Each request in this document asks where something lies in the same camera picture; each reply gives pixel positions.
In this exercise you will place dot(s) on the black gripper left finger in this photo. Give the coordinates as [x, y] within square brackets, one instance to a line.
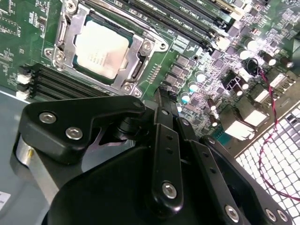
[77, 122]

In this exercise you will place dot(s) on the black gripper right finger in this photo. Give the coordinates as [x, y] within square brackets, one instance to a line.
[206, 164]

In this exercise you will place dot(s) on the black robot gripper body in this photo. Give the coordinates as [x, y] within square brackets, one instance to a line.
[112, 192]

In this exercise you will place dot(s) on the silver square CPU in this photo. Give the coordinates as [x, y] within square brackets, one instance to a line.
[103, 49]

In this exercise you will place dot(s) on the metal socket cover frame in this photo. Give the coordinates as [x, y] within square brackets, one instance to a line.
[74, 28]

